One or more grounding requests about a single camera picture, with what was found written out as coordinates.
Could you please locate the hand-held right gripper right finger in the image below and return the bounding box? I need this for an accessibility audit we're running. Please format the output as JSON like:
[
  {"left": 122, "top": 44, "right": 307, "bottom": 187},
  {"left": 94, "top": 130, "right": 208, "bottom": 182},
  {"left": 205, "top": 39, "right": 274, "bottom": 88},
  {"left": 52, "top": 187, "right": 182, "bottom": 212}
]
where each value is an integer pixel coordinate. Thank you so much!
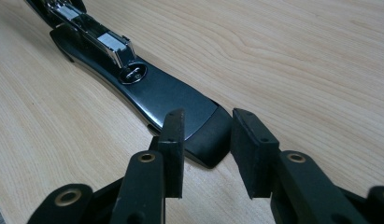
[{"left": 230, "top": 107, "right": 370, "bottom": 224}]

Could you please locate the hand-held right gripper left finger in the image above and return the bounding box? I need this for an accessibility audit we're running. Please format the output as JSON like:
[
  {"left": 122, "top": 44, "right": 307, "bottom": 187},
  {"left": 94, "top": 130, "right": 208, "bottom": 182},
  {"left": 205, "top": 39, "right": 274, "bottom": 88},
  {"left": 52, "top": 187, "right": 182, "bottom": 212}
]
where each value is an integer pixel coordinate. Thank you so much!
[{"left": 109, "top": 107, "right": 186, "bottom": 224}]

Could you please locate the black stapler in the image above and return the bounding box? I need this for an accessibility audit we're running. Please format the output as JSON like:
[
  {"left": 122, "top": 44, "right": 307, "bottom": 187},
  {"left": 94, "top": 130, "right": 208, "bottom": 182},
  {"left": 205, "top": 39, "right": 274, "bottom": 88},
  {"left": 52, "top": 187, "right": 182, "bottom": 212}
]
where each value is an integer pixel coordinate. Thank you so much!
[{"left": 24, "top": 0, "right": 234, "bottom": 170}]

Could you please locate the grey staple strip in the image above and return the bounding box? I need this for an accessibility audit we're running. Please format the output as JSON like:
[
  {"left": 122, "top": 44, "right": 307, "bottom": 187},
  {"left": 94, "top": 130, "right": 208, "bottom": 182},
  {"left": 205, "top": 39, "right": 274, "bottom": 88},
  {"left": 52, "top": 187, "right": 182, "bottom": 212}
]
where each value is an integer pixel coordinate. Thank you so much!
[{"left": 96, "top": 32, "right": 128, "bottom": 53}]

